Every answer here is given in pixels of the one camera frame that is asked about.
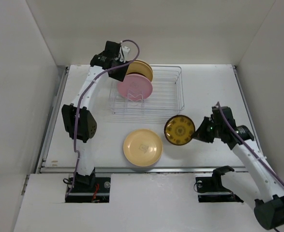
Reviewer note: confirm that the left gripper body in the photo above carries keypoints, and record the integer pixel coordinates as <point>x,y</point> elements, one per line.
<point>118,73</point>

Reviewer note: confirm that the yellow plate back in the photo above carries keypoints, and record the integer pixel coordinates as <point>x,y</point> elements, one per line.
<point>133,68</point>

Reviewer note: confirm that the yellow plate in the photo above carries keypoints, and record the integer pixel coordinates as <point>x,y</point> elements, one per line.
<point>143,147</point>
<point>133,68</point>

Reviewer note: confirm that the dark patterned small plate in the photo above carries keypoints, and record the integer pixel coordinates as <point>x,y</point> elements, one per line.
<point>179,129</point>

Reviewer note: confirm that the pink plate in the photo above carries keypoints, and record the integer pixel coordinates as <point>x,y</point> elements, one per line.
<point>135,87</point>

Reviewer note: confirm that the white wire dish rack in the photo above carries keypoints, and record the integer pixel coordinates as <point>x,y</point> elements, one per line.
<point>166,98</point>

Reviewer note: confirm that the yellow plate front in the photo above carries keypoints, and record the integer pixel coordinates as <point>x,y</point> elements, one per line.
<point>143,147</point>

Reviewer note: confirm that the cream plate rearmost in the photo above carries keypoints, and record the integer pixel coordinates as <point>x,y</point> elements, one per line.
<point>145,70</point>

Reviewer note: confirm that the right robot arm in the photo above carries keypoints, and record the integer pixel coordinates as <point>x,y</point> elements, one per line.
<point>266,195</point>

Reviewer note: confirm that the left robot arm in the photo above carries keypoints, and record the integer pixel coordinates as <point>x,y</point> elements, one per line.
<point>78,120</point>

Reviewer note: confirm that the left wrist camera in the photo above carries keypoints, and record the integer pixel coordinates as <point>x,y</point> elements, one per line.
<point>123,53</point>

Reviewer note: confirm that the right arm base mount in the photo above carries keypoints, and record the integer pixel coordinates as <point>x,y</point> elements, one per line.
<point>210,189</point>

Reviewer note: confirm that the aluminium front rail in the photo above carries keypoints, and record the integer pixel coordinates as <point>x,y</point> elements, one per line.
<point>126,170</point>

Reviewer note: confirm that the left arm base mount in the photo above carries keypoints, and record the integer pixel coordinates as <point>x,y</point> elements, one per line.
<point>98,193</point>

